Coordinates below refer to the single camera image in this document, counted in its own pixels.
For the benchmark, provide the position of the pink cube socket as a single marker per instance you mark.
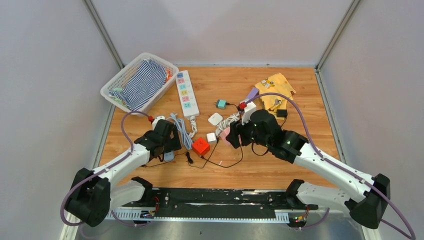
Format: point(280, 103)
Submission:
point(223, 135)

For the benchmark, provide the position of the white colourful power strip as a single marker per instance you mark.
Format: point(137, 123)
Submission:
point(186, 95)

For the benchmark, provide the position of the teal charger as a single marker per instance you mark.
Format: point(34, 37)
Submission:
point(221, 104)

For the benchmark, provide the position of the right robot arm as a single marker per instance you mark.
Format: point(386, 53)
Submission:
point(360, 195)

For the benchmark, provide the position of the white plastic basket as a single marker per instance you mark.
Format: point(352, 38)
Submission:
point(124, 75)

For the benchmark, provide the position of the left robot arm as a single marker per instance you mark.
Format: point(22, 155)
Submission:
point(96, 192)

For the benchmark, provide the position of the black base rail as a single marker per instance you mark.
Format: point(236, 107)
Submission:
point(221, 204)

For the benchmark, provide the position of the white adapter with coiled cable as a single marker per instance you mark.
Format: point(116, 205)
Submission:
point(221, 123)

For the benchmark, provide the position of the red cube socket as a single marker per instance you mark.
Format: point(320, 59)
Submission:
point(201, 147)

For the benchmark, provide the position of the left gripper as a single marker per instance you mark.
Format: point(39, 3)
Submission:
point(174, 144)

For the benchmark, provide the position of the striped cloth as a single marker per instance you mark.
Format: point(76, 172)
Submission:
point(142, 86)

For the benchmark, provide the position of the purple power bank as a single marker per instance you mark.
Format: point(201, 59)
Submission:
point(253, 92)

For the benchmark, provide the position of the black power adapter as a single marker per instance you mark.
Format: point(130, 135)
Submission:
point(282, 113)

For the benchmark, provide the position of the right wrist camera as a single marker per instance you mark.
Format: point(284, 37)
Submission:
point(245, 110)

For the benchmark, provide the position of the yellow cloth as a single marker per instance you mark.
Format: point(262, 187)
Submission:
point(278, 84)

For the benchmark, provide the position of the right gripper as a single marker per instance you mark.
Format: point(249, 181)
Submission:
point(237, 128)

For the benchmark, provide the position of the small white charger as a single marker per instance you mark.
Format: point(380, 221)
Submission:
point(211, 138)

